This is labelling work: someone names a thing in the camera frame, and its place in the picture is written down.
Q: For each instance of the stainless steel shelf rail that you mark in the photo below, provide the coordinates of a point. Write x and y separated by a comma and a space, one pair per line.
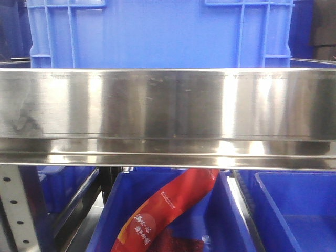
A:
255, 118

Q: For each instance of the blue bin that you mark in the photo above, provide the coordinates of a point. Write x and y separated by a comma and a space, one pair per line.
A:
213, 224
292, 211

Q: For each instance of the perforated grey shelf upright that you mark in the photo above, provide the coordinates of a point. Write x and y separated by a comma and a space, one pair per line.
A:
17, 209

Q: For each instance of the blue bin right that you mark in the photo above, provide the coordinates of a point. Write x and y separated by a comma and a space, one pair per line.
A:
292, 211

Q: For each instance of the red printed bag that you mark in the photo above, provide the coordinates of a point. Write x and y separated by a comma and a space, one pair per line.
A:
163, 207

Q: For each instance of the blue bin centre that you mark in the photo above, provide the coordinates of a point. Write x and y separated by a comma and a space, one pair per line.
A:
213, 224

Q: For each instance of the large light blue crate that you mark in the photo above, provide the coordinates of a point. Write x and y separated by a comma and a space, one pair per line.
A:
159, 34

